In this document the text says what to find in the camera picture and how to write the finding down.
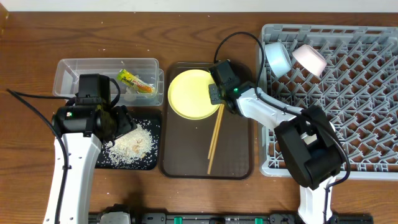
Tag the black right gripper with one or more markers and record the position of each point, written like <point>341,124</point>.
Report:
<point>214,99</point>

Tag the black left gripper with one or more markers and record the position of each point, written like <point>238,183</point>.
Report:
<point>122,112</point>

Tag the yellow plate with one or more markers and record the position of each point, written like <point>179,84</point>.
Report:
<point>189,96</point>

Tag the pile of white rice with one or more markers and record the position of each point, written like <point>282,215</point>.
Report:
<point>130,146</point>

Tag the wooden chopstick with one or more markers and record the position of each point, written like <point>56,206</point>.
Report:
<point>215,142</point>
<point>214,132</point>

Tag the green orange snack wrapper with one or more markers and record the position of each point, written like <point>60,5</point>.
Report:
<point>134,82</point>

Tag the light blue bowl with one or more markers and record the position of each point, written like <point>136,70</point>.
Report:
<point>278,58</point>

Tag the white bowl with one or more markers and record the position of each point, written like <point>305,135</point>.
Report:
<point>310,59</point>

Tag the white green cup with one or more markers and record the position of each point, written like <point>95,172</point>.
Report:
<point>309,139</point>

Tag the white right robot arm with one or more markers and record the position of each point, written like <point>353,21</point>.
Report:
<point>315,166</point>

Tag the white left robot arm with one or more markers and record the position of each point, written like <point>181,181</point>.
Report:
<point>80,133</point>

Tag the grey dishwasher rack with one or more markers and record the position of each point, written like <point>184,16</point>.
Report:
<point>357,89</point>

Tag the black plastic tray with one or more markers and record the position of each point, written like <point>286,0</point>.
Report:
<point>149,161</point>

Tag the clear plastic bin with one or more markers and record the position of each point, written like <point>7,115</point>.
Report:
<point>147,69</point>

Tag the dark brown serving tray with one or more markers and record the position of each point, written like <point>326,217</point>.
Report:
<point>185,146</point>

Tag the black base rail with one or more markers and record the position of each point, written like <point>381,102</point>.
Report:
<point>120,213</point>

